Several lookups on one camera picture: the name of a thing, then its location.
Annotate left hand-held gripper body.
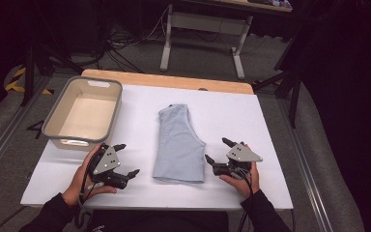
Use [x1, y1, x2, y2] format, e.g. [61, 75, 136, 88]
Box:
[85, 143, 129, 190]

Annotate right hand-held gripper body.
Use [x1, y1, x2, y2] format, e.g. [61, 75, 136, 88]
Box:
[213, 143, 264, 181]

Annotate light blue tank top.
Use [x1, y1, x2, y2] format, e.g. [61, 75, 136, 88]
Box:
[152, 103, 207, 185]

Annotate beige basket with grey rim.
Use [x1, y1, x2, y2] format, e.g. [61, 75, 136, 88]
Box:
[42, 75, 124, 153]

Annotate person's right hand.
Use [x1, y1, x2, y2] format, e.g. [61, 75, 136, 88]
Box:
[219, 161, 261, 199]

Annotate person's left hand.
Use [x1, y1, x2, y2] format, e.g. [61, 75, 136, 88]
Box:
[61, 143, 118, 207]

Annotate white table mat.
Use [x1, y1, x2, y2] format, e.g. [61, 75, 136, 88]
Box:
[19, 84, 294, 211]

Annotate person's lap in black clothing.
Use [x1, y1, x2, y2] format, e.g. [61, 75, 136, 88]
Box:
[88, 211, 230, 232]

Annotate black metal stand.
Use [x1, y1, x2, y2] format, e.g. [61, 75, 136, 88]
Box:
[252, 32, 303, 129]

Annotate black tripod stand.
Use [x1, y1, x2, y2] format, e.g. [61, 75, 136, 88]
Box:
[20, 0, 85, 107]

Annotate yellow black floor tape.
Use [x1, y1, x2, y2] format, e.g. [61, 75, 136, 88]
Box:
[4, 66, 54, 96]

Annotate left hand-held gripper cable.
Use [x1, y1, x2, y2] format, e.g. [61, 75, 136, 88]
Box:
[73, 154, 95, 230]

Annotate hand-held gripper cable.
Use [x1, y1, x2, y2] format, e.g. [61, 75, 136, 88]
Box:
[238, 168, 255, 232]
[73, 154, 95, 230]

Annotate right hand-held gripper cable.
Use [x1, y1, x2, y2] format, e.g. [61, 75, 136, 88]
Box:
[238, 168, 255, 232]

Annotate aluminium floor rail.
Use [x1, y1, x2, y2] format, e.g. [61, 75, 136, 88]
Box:
[276, 96, 334, 232]
[0, 76, 51, 188]

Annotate bundle of black floor cables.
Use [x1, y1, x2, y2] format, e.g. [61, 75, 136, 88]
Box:
[76, 28, 149, 73]

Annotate grey metal frame desk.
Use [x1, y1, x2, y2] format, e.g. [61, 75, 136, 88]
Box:
[158, 0, 294, 80]

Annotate white cable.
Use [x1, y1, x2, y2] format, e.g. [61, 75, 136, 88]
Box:
[146, 6, 171, 42]

